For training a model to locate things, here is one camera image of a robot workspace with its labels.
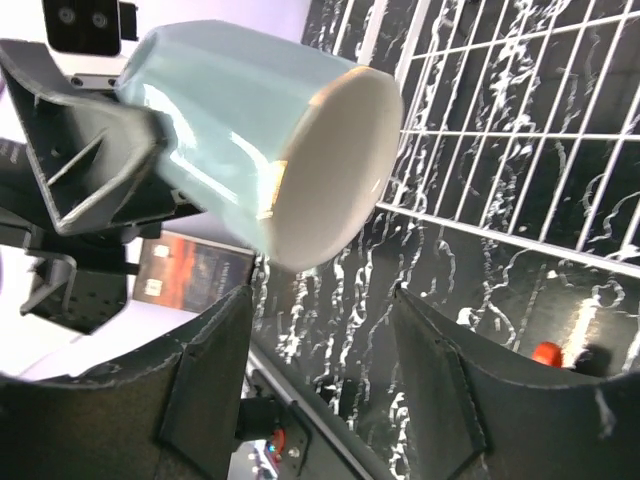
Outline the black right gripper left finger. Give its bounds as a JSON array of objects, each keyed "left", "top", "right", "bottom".
[{"left": 1, "top": 286, "right": 253, "bottom": 479}]

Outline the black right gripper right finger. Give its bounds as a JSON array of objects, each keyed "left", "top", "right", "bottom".
[{"left": 392, "top": 288, "right": 639, "bottom": 479}]

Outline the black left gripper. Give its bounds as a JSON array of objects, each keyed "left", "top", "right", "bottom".
[{"left": 1, "top": 39, "right": 199, "bottom": 334}]

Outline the orange mug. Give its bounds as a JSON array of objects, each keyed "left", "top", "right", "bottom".
[{"left": 531, "top": 341, "right": 575, "bottom": 371}]

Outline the grey mug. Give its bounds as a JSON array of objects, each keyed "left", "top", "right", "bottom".
[{"left": 116, "top": 20, "right": 403, "bottom": 272}]

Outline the white wire dish rack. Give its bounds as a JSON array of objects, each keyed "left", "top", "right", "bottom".
[{"left": 303, "top": 1, "right": 639, "bottom": 277}]

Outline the dark book orange sky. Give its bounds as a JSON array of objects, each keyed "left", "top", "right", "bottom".
[{"left": 132, "top": 232, "right": 254, "bottom": 313}]

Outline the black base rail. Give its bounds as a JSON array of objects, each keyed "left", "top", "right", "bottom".
[{"left": 235, "top": 342, "right": 392, "bottom": 479}]

